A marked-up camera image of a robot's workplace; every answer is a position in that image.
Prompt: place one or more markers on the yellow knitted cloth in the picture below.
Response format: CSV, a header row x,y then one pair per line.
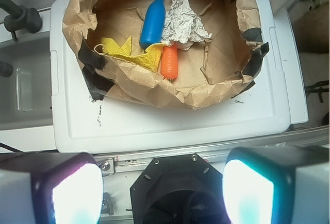
x,y
148,58

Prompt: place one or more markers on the black octagonal mount plate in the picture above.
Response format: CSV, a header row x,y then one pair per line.
x,y
178,189

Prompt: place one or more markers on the brown paper bag bin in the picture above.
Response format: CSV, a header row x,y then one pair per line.
x,y
208,73

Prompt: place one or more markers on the aluminium rail frame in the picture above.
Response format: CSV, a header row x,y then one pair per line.
x,y
213,152

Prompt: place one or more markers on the crumpled white paper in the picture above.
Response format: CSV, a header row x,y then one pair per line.
x,y
182,26

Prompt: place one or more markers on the grey toy sink basin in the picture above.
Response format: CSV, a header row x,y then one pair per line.
x,y
26,93

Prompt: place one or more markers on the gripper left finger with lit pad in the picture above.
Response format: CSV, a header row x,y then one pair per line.
x,y
50,187

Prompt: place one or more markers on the blue plastic bottle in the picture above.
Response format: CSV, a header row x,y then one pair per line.
x,y
153,24

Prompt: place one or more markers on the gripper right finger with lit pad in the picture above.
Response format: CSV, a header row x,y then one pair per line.
x,y
287,184

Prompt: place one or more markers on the orange toy carrot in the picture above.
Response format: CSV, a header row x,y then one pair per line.
x,y
169,63

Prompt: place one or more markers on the white plastic tray lid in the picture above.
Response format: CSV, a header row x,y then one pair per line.
x,y
111,125

